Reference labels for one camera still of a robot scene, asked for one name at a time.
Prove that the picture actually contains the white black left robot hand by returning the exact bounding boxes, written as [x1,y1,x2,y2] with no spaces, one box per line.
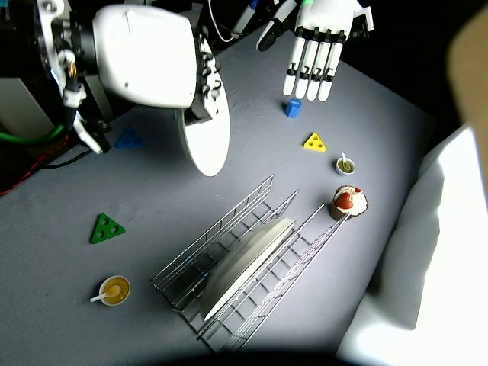
[255,0,361,102]

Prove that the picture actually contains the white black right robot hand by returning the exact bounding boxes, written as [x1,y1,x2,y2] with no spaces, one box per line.
[91,4,226,127]

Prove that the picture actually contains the white plate with grey print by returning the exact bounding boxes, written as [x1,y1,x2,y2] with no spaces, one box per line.
[177,68,232,178]
[198,217,297,322]

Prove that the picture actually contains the blue triangle block three holes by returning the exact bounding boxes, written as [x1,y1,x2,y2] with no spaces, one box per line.
[114,127,146,149]

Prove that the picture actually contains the blue hexagonal block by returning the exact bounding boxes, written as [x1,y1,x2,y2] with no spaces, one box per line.
[284,98,303,119]

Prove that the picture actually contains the white cabinet panel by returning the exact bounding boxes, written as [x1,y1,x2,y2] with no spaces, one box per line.
[0,78,56,134]

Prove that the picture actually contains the yellow triangle block three holes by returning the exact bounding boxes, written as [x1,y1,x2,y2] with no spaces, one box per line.
[303,132,328,153]

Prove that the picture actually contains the tan blurred foreground object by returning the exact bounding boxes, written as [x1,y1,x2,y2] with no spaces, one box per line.
[448,5,488,127]

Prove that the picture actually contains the small bowl with green sauce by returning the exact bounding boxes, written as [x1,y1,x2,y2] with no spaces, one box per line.
[335,157,357,177]

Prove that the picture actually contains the green triangle block three holes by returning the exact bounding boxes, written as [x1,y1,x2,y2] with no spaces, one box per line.
[90,213,127,245]

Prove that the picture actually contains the cupcake with cream and strawberry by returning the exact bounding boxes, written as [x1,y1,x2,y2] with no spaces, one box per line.
[328,185,370,223]

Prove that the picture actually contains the white bowl with yellow food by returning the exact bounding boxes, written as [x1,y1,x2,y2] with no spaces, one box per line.
[98,274,132,307]

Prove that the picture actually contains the white plastic spoon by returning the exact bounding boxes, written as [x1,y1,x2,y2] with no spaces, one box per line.
[89,285,122,303]

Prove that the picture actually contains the white blurred foreground object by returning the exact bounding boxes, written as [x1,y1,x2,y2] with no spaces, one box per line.
[337,124,488,366]

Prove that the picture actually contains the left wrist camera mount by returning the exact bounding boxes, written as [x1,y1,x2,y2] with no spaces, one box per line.
[348,5,375,40]

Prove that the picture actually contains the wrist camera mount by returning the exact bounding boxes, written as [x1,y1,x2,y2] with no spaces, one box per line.
[72,110,112,156]
[348,5,375,40]

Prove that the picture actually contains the white usb cable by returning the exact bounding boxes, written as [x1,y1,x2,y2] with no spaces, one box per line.
[207,0,255,43]

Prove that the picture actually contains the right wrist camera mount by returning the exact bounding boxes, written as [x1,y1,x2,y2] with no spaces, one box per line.
[72,110,112,156]

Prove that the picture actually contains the black cable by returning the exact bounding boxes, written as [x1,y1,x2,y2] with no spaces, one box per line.
[45,146,95,169]

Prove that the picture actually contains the green cable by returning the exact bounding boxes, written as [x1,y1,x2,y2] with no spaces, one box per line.
[0,124,66,145]

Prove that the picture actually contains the red cable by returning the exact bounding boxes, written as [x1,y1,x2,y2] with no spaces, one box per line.
[0,133,69,196]

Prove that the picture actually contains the metal wire dish rack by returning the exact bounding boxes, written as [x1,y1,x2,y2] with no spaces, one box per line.
[150,174,354,354]

